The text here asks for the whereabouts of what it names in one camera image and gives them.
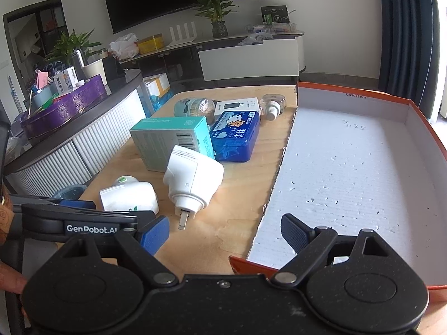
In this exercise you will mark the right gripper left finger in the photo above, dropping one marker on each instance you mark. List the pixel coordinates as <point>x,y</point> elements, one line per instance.
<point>86,285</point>

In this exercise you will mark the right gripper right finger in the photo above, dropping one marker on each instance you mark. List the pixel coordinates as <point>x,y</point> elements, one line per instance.
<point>351,281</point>

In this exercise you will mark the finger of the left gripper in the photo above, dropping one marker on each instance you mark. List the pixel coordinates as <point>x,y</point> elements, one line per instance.
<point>80,204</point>
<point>152,231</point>

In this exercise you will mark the white plug with green logo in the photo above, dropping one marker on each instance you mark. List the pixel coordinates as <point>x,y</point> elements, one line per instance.
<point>129,194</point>

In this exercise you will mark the white plug adapter with prongs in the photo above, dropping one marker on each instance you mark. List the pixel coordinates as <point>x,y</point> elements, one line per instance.
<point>192,179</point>

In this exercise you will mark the teal green cardboard box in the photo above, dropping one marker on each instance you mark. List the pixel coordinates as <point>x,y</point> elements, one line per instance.
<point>155,138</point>

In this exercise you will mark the blue plastic case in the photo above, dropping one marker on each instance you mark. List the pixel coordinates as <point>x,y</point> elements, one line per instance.
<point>234,135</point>

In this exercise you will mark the person's left hand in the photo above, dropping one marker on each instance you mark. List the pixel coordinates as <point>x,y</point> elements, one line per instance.
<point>11,280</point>

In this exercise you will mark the purple rectangular tray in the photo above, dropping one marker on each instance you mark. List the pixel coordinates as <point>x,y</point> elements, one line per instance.
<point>64,108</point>

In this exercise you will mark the orange white cardboard box lid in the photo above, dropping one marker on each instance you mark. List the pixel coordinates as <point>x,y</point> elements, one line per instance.
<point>359,159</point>

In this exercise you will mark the blue plastic bag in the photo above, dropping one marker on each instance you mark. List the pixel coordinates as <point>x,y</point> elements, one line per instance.
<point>158,101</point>

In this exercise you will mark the white paper cup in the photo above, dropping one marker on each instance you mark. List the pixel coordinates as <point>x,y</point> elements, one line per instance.
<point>96,68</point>

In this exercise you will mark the white yellow cardboard box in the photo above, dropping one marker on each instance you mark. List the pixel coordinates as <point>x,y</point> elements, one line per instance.
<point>158,85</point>

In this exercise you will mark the potted plant on side table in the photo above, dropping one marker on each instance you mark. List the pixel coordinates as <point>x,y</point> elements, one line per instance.
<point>69,43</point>

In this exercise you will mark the white charger box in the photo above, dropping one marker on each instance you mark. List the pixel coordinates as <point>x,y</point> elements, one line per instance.
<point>239,104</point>

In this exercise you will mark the white plastic bag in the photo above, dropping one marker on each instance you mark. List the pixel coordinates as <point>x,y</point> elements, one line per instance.
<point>125,47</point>

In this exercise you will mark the yellow box on console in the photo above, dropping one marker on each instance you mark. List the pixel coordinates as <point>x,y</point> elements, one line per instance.
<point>150,44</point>

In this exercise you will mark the clear bottle white cap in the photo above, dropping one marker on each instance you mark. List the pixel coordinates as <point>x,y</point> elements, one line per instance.
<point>272,106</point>

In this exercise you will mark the white wifi router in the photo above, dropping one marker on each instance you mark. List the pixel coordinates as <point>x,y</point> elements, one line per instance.
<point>182,34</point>

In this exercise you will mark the white curved tv console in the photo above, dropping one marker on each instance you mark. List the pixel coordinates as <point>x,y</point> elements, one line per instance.
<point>212,60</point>

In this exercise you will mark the potted plant on console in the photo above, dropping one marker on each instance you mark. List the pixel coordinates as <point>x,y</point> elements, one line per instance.
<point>215,11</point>

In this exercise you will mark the black green product box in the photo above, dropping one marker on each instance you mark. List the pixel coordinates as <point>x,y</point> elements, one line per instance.
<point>274,14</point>

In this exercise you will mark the dark blue curtain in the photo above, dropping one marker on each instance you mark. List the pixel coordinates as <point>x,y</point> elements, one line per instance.
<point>410,51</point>

